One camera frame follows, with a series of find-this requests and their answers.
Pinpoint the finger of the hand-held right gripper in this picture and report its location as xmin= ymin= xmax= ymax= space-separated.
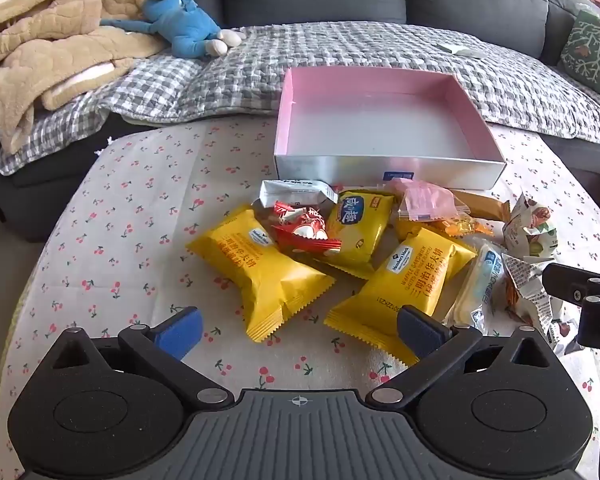
xmin=542 ymin=262 xmax=600 ymax=306

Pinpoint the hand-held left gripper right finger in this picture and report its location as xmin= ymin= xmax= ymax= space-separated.
xmin=367 ymin=305 xmax=566 ymax=407

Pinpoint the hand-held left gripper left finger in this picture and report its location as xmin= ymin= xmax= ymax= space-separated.
xmin=50 ymin=307 xmax=236 ymax=407

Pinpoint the yellow waffle snack packet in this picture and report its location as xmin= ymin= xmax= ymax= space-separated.
xmin=324 ymin=227 xmax=478 ymax=367
xmin=186 ymin=208 xmax=337 ymax=343

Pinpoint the white and blue snack packet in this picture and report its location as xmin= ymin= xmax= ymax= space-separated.
xmin=442 ymin=240 xmax=506 ymax=333

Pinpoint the orange candy packet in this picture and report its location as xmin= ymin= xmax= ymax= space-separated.
xmin=432 ymin=212 xmax=496 ymax=238

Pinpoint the white grey biscuit packet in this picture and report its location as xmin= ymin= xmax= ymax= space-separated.
xmin=258 ymin=179 xmax=338 ymax=209

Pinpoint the pink cardboard box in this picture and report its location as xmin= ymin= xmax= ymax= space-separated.
xmin=273 ymin=66 xmax=507 ymax=192

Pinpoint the white nut snack packet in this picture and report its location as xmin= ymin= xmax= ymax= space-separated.
xmin=500 ymin=255 xmax=561 ymax=323
xmin=502 ymin=192 xmax=558 ymax=260
xmin=545 ymin=305 xmax=582 ymax=356

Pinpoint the cherry print tablecloth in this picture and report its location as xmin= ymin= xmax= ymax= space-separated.
xmin=0 ymin=117 xmax=600 ymax=480

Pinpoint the yellow packet with blue label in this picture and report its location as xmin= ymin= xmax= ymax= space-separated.
xmin=307 ymin=190 xmax=400 ymax=281

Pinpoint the pink zip bag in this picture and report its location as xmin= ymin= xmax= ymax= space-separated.
xmin=385 ymin=178 xmax=472 ymax=223

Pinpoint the red snack packet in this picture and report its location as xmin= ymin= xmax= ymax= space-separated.
xmin=271 ymin=224 xmax=343 ymax=261

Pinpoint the green patterned pillow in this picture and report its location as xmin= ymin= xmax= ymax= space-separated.
xmin=557 ymin=9 xmax=600 ymax=108

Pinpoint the white booklet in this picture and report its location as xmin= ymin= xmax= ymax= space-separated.
xmin=437 ymin=42 xmax=486 ymax=57

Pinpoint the grey checked quilt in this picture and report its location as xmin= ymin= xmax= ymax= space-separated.
xmin=0 ymin=22 xmax=600 ymax=176

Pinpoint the blue plush toy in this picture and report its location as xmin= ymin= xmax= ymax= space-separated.
xmin=99 ymin=0 xmax=246 ymax=59

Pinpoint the tan fleece blanket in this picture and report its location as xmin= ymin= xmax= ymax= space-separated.
xmin=0 ymin=0 xmax=168 ymax=156

